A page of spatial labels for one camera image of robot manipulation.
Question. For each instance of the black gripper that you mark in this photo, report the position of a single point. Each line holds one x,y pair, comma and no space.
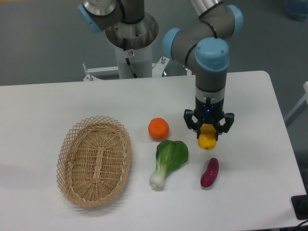
208,113

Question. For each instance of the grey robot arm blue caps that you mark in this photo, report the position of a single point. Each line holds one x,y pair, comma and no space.
202,49

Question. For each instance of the orange tangerine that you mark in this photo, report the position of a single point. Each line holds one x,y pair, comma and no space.
158,128

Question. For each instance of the green bok choy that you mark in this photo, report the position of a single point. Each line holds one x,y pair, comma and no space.
170,156

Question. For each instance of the purple sweet potato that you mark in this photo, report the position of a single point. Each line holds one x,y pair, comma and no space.
211,173

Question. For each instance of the white furniture piece right edge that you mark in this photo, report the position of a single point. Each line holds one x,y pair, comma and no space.
298,108

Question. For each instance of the oval wicker basket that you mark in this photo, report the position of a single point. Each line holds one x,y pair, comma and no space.
94,161

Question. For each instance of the black device at table edge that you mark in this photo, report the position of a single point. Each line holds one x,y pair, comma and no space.
300,206

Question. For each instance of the blue water bottle background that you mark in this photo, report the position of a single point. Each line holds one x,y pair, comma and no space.
297,9

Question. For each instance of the white metal base frame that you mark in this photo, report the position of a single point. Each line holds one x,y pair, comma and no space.
165,67

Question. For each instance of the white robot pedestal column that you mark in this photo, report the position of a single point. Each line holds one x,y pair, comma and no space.
134,63

